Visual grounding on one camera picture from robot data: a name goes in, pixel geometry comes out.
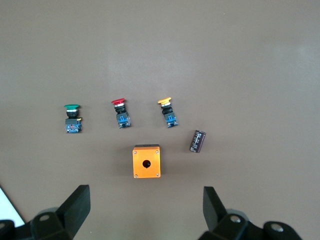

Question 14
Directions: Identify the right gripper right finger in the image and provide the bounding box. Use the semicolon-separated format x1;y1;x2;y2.
197;186;303;240

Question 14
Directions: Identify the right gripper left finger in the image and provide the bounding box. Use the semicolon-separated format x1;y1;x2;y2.
0;184;91;240

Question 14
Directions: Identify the green mushroom push button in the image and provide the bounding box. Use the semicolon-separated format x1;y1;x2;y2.
63;103;83;134

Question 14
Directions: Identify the white drawer cabinet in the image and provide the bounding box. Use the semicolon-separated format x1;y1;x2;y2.
0;184;26;227

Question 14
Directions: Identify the red mushroom push button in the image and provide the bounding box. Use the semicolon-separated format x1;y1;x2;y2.
110;97;132;130

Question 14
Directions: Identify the yellow mushroom push button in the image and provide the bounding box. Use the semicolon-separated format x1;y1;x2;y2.
157;96;180;129

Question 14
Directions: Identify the orange button enclosure box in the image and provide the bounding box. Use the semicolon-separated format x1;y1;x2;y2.
131;144;162;179

